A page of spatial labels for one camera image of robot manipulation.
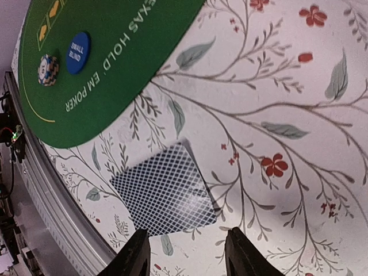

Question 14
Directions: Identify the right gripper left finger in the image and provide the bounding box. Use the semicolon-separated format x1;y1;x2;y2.
105;229;151;276

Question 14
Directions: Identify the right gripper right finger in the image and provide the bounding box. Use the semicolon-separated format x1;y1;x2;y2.
225;227;283;276

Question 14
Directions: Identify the blue small blind button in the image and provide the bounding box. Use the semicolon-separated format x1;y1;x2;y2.
66;32;91;75

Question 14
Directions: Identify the round green poker mat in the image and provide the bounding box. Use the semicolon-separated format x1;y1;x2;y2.
18;1;204;148

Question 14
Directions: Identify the floral white tablecloth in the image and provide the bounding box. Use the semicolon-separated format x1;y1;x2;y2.
47;1;367;275

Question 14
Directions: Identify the front aluminium rail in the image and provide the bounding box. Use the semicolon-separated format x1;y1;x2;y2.
4;71;116;275

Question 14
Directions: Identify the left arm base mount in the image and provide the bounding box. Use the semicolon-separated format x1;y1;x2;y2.
1;91;26;164

